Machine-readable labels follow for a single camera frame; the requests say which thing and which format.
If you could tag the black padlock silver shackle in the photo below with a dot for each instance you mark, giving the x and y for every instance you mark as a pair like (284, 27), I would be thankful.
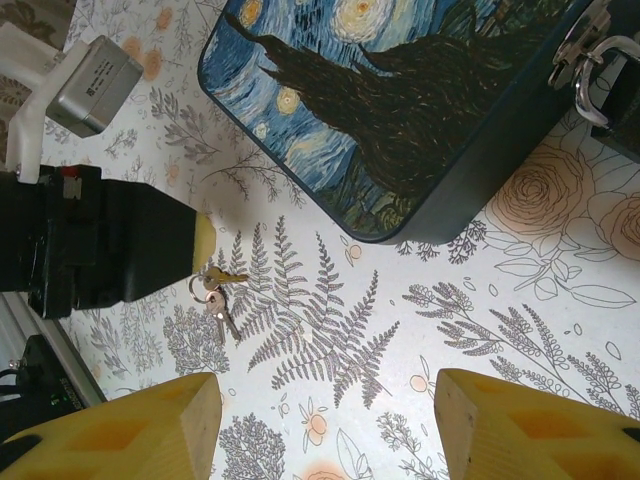
(625, 100)

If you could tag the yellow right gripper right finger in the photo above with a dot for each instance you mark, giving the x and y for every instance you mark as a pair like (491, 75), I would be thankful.
(525, 435)

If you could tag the brass key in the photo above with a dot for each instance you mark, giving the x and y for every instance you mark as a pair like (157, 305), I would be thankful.
(220, 277)

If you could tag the starry night print box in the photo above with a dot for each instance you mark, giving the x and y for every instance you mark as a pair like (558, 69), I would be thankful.
(400, 100)

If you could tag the silver metal box hasp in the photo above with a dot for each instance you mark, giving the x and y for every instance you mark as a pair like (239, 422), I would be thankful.
(575, 45)

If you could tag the aluminium mounting rail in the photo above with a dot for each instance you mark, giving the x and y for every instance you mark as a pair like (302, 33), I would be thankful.
(65, 357)

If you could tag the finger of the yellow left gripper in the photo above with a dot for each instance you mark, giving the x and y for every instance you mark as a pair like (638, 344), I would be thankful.
(155, 240)

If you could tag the silver key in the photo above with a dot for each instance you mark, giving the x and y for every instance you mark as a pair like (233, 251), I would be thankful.
(232, 330)
(215, 304)

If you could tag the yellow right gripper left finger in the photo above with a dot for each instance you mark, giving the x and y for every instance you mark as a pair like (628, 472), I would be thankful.
(125, 440)

